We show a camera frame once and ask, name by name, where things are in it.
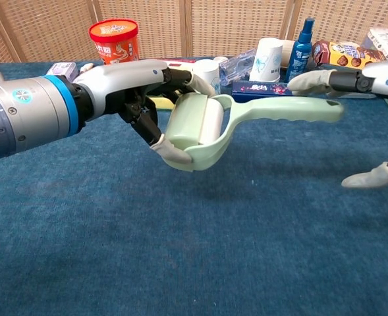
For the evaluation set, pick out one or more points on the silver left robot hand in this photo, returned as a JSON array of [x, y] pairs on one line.
[[124, 79]]

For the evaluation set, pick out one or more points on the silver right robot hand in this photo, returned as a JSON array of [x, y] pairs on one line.
[[384, 77]]

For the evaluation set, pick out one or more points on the green lint roller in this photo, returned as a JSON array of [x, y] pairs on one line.
[[279, 110]]

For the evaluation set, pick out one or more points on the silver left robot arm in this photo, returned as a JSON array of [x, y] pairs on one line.
[[25, 115]]

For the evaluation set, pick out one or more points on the white tissue pack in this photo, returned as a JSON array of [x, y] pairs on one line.
[[383, 41]]

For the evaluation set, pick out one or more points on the red instant noodle cup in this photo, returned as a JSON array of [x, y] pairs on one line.
[[114, 39]]

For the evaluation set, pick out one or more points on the brown cookie package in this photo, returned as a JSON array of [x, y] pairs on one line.
[[348, 56]]

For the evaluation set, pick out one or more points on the yellow green sponge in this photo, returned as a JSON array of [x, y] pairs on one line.
[[165, 106]]

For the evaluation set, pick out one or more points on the white box with red stripe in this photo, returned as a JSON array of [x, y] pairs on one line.
[[180, 61]]

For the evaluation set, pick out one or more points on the clear container with blue lid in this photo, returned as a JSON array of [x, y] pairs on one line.
[[325, 66]]

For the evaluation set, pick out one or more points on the purple soap box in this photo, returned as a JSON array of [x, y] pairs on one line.
[[60, 69]]

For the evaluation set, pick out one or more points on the paper cup blue flower print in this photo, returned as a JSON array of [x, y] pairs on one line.
[[210, 70]]

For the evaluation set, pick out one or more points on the blue spray bottle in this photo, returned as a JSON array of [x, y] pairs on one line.
[[300, 52]]

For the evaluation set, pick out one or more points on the small white round cap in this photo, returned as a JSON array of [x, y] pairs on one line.
[[219, 60]]

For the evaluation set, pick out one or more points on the cream plastic container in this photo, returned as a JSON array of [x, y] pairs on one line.
[[287, 52]]

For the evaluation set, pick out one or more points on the clear crumpled plastic bag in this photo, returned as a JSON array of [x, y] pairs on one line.
[[234, 67]]

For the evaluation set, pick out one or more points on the paper cup butterfly print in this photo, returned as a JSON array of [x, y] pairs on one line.
[[266, 59]]

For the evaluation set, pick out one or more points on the rattan folding screen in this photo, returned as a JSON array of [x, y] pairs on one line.
[[233, 26]]

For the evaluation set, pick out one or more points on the dark blue rectangular box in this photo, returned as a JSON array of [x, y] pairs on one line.
[[259, 89]]

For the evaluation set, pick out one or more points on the blue tablecloth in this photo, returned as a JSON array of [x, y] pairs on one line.
[[197, 237]]

